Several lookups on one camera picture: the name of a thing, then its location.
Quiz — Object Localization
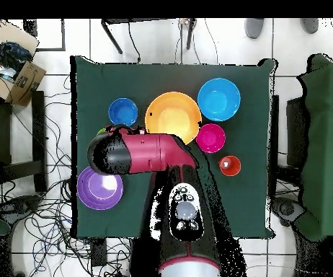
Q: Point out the printed cardboard box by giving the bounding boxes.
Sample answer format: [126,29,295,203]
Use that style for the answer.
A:
[0,61,47,107]

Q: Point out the dark blue bowl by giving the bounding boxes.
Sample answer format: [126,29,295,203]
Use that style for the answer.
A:
[107,97,139,128]

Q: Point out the tangle of floor cables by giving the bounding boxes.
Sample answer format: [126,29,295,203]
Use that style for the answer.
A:
[0,74,133,277]

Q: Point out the dark green table cloth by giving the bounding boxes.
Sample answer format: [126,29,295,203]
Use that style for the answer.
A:
[71,56,277,239]

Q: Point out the dark blue bag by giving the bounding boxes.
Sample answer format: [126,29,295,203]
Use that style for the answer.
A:
[0,40,33,73]

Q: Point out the black pedestal leg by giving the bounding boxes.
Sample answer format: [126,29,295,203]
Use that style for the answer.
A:
[0,194,43,223]
[271,195,307,227]

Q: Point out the person's right foot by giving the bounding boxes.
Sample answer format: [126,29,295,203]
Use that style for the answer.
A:
[244,18,266,40]

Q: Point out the pink bowl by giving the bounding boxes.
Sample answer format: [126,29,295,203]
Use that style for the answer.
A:
[195,123,227,154]

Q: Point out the plain cardboard box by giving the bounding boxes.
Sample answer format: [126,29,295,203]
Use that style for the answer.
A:
[0,19,40,56]

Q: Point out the purple bowl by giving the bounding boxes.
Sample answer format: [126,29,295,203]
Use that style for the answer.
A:
[76,166,125,211]

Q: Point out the person's foot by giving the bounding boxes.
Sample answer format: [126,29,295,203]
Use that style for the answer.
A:
[300,18,320,35]
[244,18,266,40]

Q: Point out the black metal frame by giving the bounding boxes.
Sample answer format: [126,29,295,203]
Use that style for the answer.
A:
[100,17,197,56]

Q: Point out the black wooden bench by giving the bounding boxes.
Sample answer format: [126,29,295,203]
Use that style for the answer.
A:
[0,90,48,193]

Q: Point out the large sky blue bowl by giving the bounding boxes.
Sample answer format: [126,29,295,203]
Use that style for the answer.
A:
[197,77,241,122]

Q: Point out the orange cup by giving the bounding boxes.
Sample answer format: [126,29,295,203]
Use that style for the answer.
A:
[218,155,241,177]

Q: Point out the person's left foot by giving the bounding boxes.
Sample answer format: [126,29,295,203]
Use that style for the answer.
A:
[300,18,320,35]

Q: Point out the yellow bowl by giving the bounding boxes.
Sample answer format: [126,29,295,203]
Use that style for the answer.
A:
[144,91,203,146]

